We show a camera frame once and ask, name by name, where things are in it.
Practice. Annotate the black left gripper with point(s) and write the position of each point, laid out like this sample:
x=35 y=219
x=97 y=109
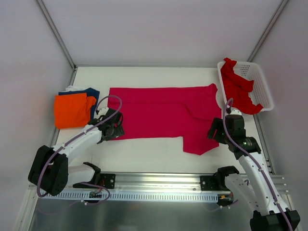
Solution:
x=115 y=130

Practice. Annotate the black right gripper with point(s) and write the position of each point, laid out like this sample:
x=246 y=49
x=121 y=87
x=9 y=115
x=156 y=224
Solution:
x=215 y=128

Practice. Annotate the magenta t shirt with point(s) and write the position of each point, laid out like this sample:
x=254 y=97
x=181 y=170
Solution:
x=169 y=113

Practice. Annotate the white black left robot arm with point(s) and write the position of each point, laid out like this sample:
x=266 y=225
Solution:
x=51 y=170

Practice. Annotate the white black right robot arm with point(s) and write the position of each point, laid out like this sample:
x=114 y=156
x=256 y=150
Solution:
x=261 y=197

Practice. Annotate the red t shirt in basket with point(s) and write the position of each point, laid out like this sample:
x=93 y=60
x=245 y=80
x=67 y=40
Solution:
x=238 y=88

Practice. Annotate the orange folded t shirt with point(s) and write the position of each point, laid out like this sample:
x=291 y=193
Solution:
x=73 y=110

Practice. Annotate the white perforated plastic basket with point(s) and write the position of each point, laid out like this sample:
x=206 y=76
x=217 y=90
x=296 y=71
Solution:
x=260 y=93

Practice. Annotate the white folded t shirt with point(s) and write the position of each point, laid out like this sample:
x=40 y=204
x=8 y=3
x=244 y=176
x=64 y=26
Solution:
x=73 y=88

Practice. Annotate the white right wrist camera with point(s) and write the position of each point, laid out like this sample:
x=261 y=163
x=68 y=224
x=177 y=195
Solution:
x=236 y=112

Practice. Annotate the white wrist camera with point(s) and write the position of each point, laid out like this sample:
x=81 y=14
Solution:
x=102 y=111
x=236 y=112

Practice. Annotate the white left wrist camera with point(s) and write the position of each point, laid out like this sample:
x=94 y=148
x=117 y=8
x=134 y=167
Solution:
x=102 y=111

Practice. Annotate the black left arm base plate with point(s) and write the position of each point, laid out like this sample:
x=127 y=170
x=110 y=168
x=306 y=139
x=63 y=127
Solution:
x=106 y=180

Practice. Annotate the aluminium front rail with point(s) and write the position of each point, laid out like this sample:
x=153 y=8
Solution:
x=157 y=182

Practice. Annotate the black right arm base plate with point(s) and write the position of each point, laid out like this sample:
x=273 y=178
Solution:
x=210 y=183

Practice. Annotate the white slotted cable duct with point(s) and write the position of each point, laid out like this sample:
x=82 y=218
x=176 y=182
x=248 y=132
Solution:
x=137 y=196

